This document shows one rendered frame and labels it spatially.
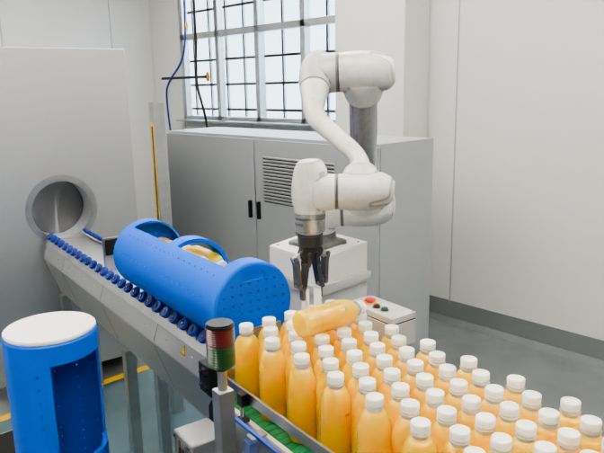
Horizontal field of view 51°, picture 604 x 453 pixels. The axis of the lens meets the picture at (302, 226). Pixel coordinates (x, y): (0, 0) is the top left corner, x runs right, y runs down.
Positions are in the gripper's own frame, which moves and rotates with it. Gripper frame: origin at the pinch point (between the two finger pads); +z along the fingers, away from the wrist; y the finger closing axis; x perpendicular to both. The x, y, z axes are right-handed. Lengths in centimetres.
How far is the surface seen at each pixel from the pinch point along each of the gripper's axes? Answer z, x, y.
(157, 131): -41, -159, -23
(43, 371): 20, -44, 67
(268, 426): 24.6, 16.5, 26.9
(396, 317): 4.7, 18.2, -17.4
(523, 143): -22, -110, -259
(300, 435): 17.7, 34.6, 29.4
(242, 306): 4.7, -18.4, 13.1
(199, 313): 7.6, -29.1, 22.7
